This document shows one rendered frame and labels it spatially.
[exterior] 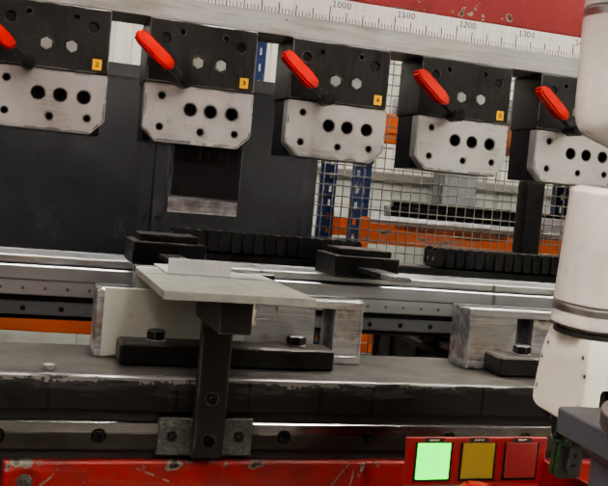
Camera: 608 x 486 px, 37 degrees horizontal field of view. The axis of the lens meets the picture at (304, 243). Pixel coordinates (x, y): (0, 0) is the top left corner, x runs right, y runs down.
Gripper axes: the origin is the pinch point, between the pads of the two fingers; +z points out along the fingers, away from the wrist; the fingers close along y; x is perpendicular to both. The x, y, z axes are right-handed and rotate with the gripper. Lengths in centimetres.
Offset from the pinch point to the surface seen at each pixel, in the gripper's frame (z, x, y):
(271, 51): -73, 86, -443
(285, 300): -14.1, -31.7, -13.7
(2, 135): -26, -63, -94
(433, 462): 4.3, -11.4, -10.1
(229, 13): -48, -36, -41
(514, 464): 4.7, 0.1, -10.1
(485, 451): 3.1, -4.3, -10.2
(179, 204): -21, -39, -42
